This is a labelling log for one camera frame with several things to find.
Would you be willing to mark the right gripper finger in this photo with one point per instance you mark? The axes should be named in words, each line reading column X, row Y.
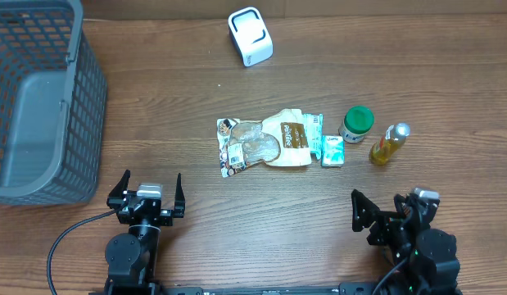
column 364, row 211
column 399, row 203

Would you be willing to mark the yellow oil bottle silver cap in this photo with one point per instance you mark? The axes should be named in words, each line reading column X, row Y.
column 394, row 138

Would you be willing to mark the white barcode scanner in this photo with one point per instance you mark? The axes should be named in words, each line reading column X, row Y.
column 250, row 36

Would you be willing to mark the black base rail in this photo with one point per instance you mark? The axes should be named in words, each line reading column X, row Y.
column 359, row 288

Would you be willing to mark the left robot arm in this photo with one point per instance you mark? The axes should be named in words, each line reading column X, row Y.
column 131, row 256

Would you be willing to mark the mint green wipes pack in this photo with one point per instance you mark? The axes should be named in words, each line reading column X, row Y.
column 314, row 132

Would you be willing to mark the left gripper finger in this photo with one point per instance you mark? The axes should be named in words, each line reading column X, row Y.
column 179, row 199
column 117, row 195

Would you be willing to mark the grey plastic mesh basket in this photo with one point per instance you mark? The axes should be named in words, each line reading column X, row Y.
column 52, row 104

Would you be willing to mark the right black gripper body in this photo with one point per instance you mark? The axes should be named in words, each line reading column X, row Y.
column 386, row 234

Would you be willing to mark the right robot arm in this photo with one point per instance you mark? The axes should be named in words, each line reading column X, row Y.
column 424, row 259

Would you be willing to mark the brown Pantree snack pouch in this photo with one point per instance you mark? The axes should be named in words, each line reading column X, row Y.
column 277, row 141

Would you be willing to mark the green lid jar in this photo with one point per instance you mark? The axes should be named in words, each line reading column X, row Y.
column 357, row 122

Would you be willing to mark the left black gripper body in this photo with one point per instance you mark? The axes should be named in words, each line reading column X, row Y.
column 165, row 217

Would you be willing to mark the Kleenex tissue pocket pack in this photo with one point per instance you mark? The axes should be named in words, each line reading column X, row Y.
column 333, row 151

